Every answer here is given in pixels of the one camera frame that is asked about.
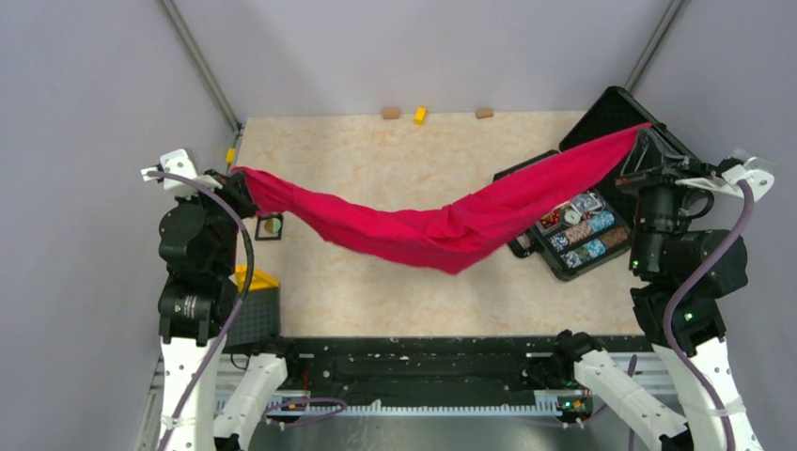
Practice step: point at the yellow wedge block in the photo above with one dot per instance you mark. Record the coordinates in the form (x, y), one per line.
(260, 280)

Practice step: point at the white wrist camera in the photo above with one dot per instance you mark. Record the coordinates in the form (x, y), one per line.
(740, 166)
(178, 162)

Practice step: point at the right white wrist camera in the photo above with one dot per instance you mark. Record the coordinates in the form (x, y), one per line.
(740, 166)

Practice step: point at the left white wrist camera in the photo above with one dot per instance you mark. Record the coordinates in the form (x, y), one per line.
(178, 162)

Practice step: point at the black case with chips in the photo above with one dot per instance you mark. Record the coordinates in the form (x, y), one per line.
(597, 225)

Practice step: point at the red t-shirt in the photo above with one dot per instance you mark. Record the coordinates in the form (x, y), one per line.
(458, 235)

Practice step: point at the left tan wooden block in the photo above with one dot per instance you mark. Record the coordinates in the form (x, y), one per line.
(391, 113)

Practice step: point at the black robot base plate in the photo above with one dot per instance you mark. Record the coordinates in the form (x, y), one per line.
(426, 372)

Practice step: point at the right tan wooden block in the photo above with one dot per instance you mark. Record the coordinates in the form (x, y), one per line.
(482, 113)

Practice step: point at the yellow small block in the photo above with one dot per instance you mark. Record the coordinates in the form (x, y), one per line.
(420, 115)

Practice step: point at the dark grey studded baseplate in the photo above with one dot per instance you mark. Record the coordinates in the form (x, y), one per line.
(258, 321)

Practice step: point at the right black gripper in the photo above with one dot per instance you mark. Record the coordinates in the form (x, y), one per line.
(651, 161)

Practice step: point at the small black framed box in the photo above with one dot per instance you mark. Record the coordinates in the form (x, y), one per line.
(269, 227)

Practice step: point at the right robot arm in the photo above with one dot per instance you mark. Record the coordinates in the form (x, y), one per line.
(687, 248)

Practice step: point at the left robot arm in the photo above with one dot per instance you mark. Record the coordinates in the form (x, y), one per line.
(197, 309)

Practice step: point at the tan wooden block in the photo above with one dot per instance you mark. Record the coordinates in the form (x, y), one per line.
(391, 113)
(482, 113)

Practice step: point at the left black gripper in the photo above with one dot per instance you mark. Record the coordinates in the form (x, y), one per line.
(235, 186)

